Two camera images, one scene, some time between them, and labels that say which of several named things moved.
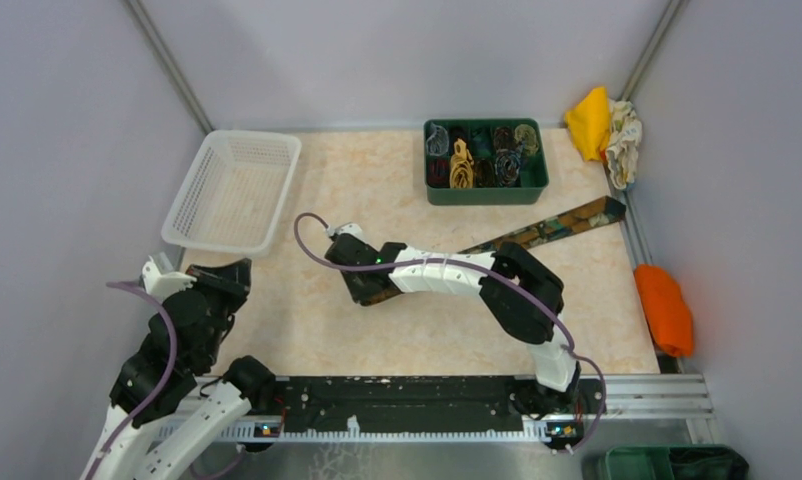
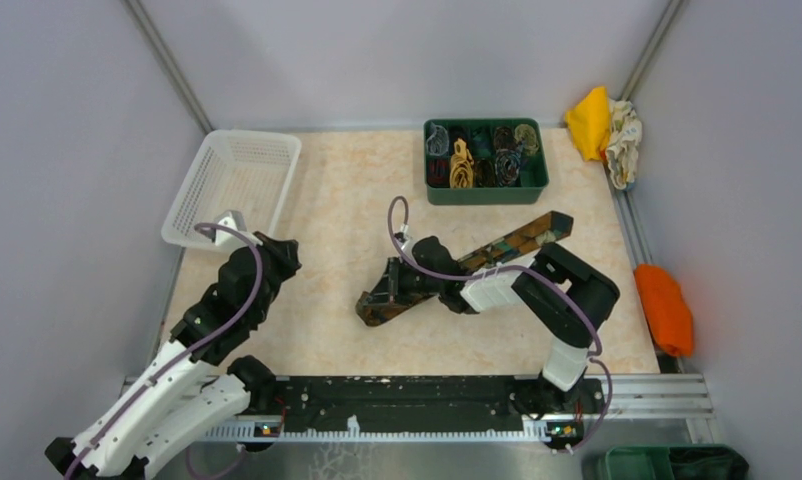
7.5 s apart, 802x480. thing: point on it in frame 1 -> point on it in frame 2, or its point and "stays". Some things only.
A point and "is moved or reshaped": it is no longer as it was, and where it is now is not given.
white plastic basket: [235, 192] stays
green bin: [676, 462] stays
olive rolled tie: [524, 133] stays
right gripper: [354, 290] -> [391, 287]
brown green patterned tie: [608, 208] is moved or reshaped
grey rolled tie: [437, 142] stays
